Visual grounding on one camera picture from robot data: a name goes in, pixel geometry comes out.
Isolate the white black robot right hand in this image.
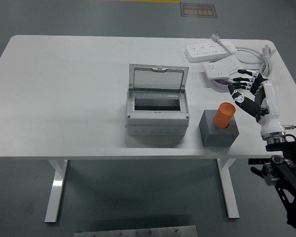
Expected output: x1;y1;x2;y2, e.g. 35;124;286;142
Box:
227;69;286;138

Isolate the orange cylinder battery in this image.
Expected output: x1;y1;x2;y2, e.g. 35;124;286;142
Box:
213;102;237;129

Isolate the grey plastic electrical box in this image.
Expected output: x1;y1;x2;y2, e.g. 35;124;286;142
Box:
125;87;190;138

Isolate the transparent hinged box lid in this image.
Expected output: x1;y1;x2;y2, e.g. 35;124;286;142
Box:
128;63;190;92

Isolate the grey block holder with hole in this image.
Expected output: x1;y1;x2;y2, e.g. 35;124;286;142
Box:
198;109;239;148

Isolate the purple round disc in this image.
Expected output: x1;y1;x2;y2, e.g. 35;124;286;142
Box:
209;59;234;87

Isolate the white square socket panel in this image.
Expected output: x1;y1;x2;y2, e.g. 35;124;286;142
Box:
202;60;240;80

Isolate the white table leg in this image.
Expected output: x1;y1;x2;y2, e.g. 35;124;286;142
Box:
217;159;240;219
44;159;69;224

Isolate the long white power strip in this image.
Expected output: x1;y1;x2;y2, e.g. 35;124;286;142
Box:
183;41;237;64

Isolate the white power plug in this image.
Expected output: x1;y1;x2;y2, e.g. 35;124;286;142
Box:
210;31;231;52

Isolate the brown floor sign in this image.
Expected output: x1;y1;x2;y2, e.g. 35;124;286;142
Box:
179;2;217;18

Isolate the black perforated bracket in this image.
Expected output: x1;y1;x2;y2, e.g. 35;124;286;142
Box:
248;158;272;165

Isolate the white coiled power cord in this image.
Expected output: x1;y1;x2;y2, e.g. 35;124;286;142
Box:
233;44;277;81

